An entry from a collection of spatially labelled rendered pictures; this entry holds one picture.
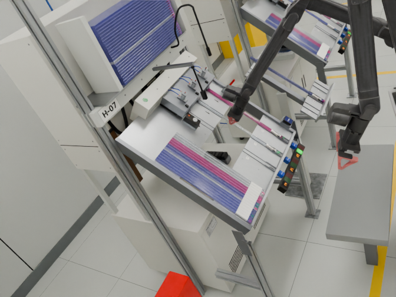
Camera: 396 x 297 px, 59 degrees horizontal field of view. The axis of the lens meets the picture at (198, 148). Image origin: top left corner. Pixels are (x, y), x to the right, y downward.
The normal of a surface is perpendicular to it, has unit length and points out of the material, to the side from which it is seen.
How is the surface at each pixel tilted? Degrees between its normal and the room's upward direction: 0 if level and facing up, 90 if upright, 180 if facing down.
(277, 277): 0
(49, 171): 90
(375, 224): 0
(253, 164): 44
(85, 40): 90
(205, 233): 90
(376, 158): 0
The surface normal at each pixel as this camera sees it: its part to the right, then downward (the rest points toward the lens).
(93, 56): -0.45, 0.65
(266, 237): -0.35, -0.76
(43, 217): 0.82, 0.03
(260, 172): 0.32, -0.53
